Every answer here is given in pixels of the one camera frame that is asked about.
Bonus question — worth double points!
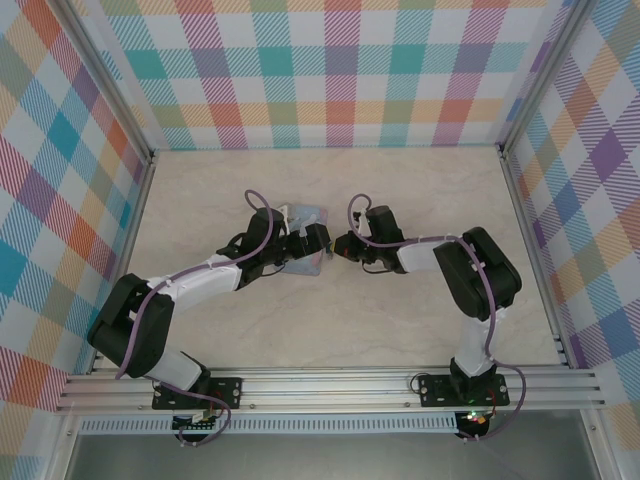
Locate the pastel printed pouch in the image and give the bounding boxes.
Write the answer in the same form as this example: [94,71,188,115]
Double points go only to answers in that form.
[277,202,332,279]

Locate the small controller circuit board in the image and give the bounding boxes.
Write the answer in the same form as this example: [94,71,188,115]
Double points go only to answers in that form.
[457,408,494,427]
[171,410,222,434]

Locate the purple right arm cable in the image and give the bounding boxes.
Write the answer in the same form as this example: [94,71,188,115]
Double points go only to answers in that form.
[347,193,526,444]

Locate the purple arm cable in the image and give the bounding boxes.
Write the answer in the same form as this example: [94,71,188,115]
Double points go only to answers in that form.
[347,193,526,444]
[115,188,275,446]

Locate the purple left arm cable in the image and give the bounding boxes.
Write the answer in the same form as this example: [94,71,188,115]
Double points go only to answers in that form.
[115,188,275,446]

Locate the wide aluminium mounting rail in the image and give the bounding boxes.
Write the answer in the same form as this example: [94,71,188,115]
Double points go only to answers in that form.
[53,366,607,415]

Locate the aluminium side rail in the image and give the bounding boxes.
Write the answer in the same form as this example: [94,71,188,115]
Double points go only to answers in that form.
[497,144,576,371]
[85,149,159,376]

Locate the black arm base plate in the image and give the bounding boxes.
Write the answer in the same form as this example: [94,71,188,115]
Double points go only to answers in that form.
[416,372,512,409]
[151,375,245,410]

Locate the white slotted cable duct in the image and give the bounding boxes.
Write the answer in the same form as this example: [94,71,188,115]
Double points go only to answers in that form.
[78,412,460,436]

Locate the aluminium corner post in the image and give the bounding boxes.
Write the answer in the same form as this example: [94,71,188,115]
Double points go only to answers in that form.
[497,0,604,159]
[58,0,157,164]

